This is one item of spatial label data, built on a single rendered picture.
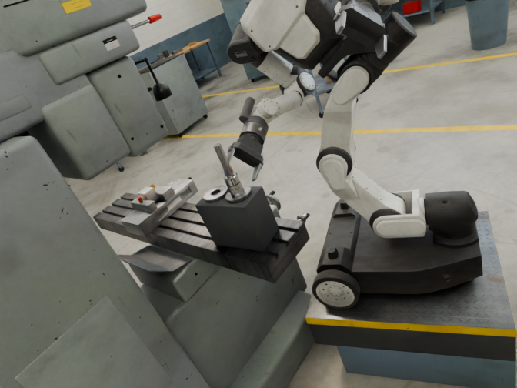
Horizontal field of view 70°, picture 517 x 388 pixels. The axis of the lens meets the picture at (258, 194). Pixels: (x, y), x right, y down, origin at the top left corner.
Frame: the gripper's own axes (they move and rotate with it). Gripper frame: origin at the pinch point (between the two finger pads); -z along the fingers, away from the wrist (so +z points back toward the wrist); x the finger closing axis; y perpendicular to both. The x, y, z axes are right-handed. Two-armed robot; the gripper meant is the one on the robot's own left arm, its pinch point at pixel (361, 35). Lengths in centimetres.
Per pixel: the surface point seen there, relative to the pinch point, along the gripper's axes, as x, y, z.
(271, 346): -51, -140, -17
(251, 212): -2, -60, -8
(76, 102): 60, -61, 6
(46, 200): 52, -68, -25
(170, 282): 9, -107, -18
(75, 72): 63, -56, 12
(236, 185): 5, -58, -2
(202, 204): 11, -72, -3
